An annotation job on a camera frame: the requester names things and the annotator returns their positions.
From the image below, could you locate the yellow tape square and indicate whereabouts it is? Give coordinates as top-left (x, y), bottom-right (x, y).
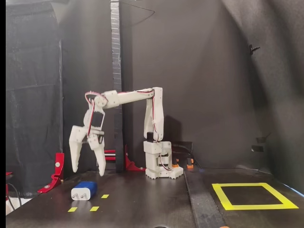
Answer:
top-left (211, 182), bottom-right (299, 211)

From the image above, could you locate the red clamp piece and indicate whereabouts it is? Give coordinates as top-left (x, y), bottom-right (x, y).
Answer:
top-left (5, 171), bottom-right (13, 202)

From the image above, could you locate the black power cable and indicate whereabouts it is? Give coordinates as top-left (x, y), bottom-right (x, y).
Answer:
top-left (172, 142), bottom-right (259, 171)

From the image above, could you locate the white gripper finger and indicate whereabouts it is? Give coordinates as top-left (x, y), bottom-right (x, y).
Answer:
top-left (87, 137), bottom-right (107, 177)
top-left (69, 125), bottom-right (88, 173)

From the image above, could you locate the blue and white charger block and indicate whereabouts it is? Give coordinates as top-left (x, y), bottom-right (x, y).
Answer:
top-left (70, 181), bottom-right (98, 201)

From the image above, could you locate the black foam post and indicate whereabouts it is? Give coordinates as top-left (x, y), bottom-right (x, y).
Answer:
top-left (110, 0), bottom-right (125, 173)

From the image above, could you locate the thin black wire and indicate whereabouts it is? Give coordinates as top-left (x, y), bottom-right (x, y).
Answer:
top-left (120, 1), bottom-right (156, 26)

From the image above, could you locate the black backdrop sheet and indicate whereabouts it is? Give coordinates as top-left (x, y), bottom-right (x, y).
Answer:
top-left (5, 3), bottom-right (64, 198)

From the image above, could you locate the black wall clip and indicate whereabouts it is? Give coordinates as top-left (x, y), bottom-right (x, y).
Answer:
top-left (248, 44), bottom-right (261, 56)

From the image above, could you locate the red corner bracket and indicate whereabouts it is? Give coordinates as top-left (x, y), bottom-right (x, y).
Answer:
top-left (37, 152), bottom-right (65, 194)
top-left (124, 144), bottom-right (147, 172)

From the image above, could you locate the red screw clamp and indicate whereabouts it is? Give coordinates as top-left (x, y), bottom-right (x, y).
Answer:
top-left (104, 149), bottom-right (117, 162)

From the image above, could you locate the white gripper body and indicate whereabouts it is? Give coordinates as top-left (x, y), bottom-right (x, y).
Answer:
top-left (82, 104), bottom-right (105, 140)

